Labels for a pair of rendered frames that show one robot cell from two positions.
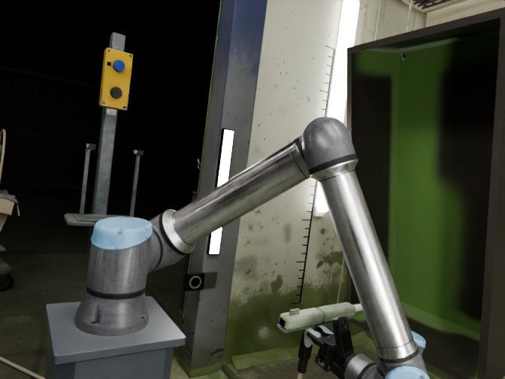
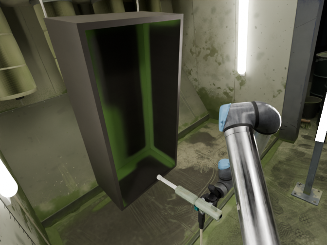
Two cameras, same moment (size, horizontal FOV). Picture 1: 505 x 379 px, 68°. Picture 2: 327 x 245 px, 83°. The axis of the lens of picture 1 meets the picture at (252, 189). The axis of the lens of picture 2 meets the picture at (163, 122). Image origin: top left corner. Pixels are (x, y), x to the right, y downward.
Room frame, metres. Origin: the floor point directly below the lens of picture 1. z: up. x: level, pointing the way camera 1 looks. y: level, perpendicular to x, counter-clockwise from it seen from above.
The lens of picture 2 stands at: (1.41, 0.47, 1.56)
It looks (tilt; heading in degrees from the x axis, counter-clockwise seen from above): 26 degrees down; 263
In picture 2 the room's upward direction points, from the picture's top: 10 degrees counter-clockwise
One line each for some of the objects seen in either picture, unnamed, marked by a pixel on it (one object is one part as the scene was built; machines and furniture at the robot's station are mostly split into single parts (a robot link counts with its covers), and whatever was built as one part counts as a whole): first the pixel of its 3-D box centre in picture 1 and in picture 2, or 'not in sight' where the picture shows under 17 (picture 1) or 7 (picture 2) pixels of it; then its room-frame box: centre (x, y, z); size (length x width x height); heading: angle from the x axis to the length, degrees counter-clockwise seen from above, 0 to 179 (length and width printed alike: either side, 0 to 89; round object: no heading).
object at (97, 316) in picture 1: (115, 301); not in sight; (1.00, 0.33, 0.69); 0.19 x 0.19 x 0.10
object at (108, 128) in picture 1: (99, 207); not in sight; (1.80, 0.72, 0.82); 0.06 x 0.06 x 1.64; 32
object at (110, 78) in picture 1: (116, 80); not in sight; (1.75, 0.69, 1.42); 0.12 x 0.06 x 0.26; 122
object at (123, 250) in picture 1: (122, 252); not in sight; (1.01, 0.33, 0.83); 0.17 x 0.15 x 0.18; 163
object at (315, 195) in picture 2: not in sight; (306, 193); (0.07, -0.55, 0.01); 0.20 x 0.20 x 0.01; 32
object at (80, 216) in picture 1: (110, 183); not in sight; (1.66, 0.63, 0.95); 0.26 x 0.15 x 0.32; 122
